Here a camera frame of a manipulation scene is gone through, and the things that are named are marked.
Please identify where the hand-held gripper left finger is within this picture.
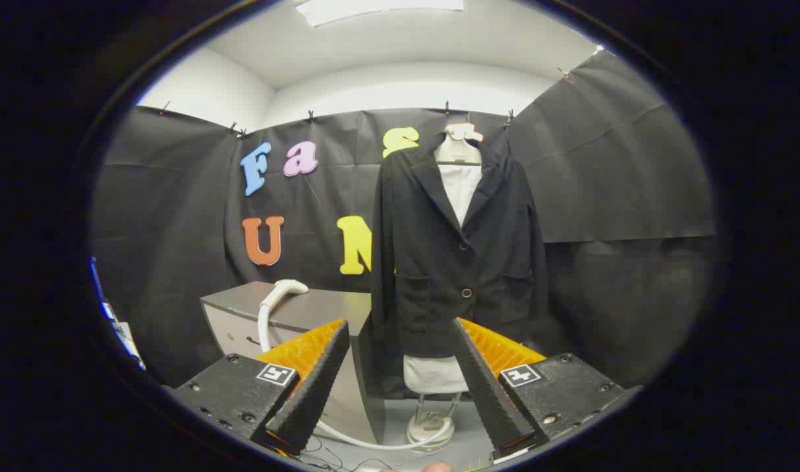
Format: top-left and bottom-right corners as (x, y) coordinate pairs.
(167, 319), (351, 456)

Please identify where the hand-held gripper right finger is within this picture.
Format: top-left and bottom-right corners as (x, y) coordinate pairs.
(452, 317), (643, 460)

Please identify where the black blazer jacket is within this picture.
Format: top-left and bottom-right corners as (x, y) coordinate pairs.
(370, 134), (550, 360)

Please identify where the white mannequin stand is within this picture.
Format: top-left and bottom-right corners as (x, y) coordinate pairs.
(406, 392), (454, 452)

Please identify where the grey cabinet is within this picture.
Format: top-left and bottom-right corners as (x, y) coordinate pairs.
(200, 282), (387, 446)

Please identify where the white mannequin torso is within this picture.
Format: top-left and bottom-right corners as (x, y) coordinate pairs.
(403, 123), (484, 395)

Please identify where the blue and white panel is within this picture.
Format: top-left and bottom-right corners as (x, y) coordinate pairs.
(90, 257), (145, 371)

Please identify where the black backdrop cloth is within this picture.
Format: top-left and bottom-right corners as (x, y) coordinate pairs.
(88, 49), (718, 394)

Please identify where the row of black cloth clips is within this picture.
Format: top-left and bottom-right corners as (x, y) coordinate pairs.
(157, 66), (574, 140)

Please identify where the thin black cable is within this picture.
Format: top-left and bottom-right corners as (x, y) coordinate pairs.
(295, 434), (390, 472)

